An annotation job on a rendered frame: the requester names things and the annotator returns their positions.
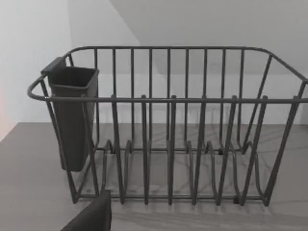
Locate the dark grey cutlery holder cup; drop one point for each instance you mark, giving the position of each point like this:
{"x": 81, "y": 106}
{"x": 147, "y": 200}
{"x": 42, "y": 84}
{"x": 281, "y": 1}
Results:
{"x": 72, "y": 115}

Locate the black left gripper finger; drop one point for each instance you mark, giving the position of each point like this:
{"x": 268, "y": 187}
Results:
{"x": 96, "y": 216}

